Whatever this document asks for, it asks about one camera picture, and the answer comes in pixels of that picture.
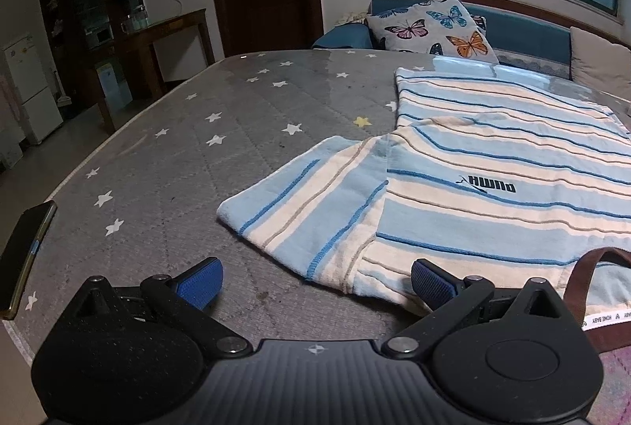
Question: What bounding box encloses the black smartphone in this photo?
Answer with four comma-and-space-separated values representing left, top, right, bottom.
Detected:
0, 200, 58, 321

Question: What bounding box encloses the white refrigerator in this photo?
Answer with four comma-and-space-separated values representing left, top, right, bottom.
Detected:
2, 35, 64, 145

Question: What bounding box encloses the blue white carton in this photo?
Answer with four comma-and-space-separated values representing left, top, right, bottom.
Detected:
96, 62, 134, 110

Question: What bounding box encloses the blue striped shirt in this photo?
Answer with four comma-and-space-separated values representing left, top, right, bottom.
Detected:
217, 66, 631, 353

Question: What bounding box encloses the beige cushion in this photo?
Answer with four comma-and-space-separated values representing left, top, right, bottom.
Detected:
569, 26, 631, 98

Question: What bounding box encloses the blue sofa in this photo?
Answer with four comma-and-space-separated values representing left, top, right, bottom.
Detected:
312, 0, 631, 81

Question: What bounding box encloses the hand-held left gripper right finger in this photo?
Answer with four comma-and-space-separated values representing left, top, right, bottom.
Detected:
381, 257, 575, 359

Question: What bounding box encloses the dark wooden side table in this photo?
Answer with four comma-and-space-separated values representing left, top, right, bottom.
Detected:
93, 8, 216, 133

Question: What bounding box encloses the grey star tablecloth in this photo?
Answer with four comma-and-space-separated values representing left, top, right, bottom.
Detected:
0, 49, 631, 425

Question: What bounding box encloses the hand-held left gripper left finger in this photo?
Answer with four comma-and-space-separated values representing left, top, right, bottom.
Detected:
59, 257, 253, 359

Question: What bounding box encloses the butterfly print pillow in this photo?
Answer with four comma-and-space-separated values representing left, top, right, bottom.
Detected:
366, 0, 500, 64

